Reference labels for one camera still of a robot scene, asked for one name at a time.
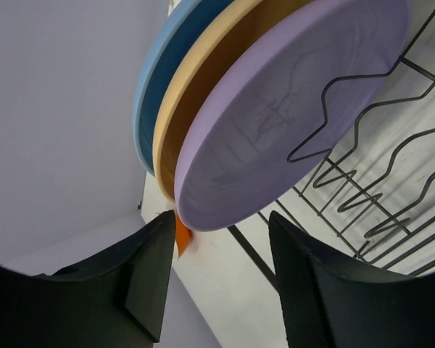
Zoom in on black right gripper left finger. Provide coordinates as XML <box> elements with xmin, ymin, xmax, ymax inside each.
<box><xmin>0</xmin><ymin>211</ymin><xmax>175</xmax><ymax>347</ymax></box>

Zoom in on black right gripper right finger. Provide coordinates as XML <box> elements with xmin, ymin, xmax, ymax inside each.
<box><xmin>268</xmin><ymin>211</ymin><xmax>435</xmax><ymax>347</ymax></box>

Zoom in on orange bowl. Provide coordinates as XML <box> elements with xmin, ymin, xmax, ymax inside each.
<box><xmin>175</xmin><ymin>215</ymin><xmax>193</xmax><ymax>259</ymax></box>

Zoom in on purple plate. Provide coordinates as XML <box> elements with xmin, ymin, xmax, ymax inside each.
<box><xmin>174</xmin><ymin>0</ymin><xmax>412</xmax><ymax>231</ymax></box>

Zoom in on blue plate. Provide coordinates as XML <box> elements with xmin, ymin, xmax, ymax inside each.
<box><xmin>132</xmin><ymin>1</ymin><xmax>231</xmax><ymax>175</ymax></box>

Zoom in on tan yellow plate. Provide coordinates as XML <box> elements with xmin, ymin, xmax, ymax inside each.
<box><xmin>153</xmin><ymin>0</ymin><xmax>306</xmax><ymax>202</ymax></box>

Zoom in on dark wire dish rack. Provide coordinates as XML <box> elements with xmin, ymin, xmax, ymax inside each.
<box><xmin>228</xmin><ymin>1</ymin><xmax>435</xmax><ymax>283</ymax></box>

